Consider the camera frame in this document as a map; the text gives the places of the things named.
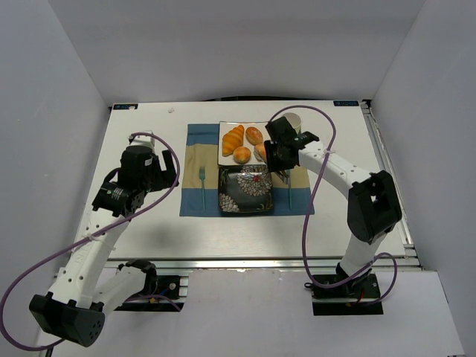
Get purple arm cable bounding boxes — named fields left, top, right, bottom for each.
left=0, top=132, right=182, bottom=351
left=268, top=105, right=398, bottom=306

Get black floral square plate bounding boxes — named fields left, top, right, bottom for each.
left=218, top=164, right=274, bottom=215

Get teal fork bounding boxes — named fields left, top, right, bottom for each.
left=199, top=166, right=206, bottom=210

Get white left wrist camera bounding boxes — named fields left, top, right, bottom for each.
left=128, top=130, right=155, bottom=151

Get orange croissant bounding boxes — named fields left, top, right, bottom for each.
left=222, top=125, right=245, bottom=157

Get round bread roll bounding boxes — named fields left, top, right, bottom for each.
left=233, top=147, right=251, bottom=164
left=254, top=143, right=267, bottom=163

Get teal knife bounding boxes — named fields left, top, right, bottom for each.
left=287, top=171, right=292, bottom=210

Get oval bread roll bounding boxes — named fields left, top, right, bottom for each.
left=245, top=126, right=263, bottom=146

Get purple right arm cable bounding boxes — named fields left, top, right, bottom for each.
left=268, top=105, right=398, bottom=306

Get white square plate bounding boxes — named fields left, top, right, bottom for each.
left=218, top=121, right=270, bottom=166

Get blue and beige placemat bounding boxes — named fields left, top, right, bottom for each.
left=180, top=123, right=312, bottom=217

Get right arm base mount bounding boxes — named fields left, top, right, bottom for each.
left=304, top=274, right=384, bottom=316

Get blue label left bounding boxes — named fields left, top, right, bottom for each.
left=112, top=103, right=138, bottom=110

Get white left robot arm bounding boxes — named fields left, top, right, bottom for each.
left=29, top=144, right=178, bottom=347

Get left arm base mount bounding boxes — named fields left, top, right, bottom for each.
left=116, top=260, right=184, bottom=312

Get blue label right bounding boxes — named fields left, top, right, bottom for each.
left=333, top=100, right=360, bottom=107

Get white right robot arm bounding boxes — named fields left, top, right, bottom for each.
left=265, top=117, right=402, bottom=287

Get metal tongs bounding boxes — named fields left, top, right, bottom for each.
left=274, top=171, right=288, bottom=184

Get aluminium table frame rail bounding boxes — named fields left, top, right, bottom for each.
left=105, top=245, right=425, bottom=272

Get pale yellow mug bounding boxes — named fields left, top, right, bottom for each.
left=283, top=112, right=302, bottom=134

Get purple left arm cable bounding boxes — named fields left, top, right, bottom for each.
left=0, top=132, right=182, bottom=351

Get blue label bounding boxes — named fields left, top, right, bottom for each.
left=112, top=103, right=138, bottom=110
left=333, top=100, right=360, bottom=107

